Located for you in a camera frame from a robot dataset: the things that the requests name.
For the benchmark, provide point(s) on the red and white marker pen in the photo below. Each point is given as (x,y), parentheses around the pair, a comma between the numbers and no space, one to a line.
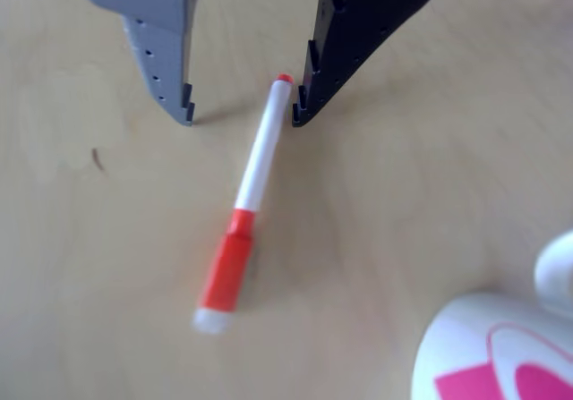
(264,149)

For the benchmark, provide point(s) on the white mug with pink print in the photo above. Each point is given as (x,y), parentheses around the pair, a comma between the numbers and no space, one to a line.
(461,337)

